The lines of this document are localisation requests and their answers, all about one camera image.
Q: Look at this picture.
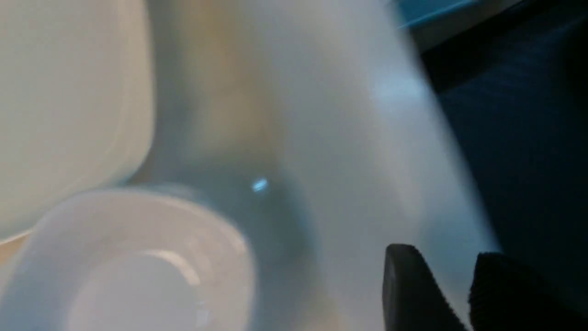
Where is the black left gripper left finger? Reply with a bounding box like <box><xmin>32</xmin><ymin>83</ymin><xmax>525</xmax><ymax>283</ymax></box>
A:
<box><xmin>382</xmin><ymin>244</ymin><xmax>467</xmax><ymax>331</ymax></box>

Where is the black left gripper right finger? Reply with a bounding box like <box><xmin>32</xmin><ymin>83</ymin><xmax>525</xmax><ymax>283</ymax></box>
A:
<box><xmin>469</xmin><ymin>253</ymin><xmax>588</xmax><ymax>331</ymax></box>

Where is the white square plate in tub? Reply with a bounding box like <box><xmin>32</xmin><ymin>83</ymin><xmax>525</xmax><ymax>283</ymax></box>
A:
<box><xmin>0</xmin><ymin>0</ymin><xmax>155</xmax><ymax>242</ymax></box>

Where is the large white plastic tub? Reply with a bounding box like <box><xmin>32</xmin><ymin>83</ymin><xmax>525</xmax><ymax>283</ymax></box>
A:
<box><xmin>135</xmin><ymin>0</ymin><xmax>498</xmax><ymax>331</ymax></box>

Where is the white small bowl in tub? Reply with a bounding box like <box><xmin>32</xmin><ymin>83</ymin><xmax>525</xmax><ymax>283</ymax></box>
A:
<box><xmin>0</xmin><ymin>189</ymin><xmax>258</xmax><ymax>331</ymax></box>

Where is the black serving tray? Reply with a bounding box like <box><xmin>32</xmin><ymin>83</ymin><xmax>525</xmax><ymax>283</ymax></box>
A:
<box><xmin>421</xmin><ymin>0</ymin><xmax>588</xmax><ymax>309</ymax></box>

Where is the teal plastic bin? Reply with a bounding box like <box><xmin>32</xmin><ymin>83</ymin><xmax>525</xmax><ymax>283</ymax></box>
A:
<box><xmin>383</xmin><ymin>0</ymin><xmax>479</xmax><ymax>28</ymax></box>

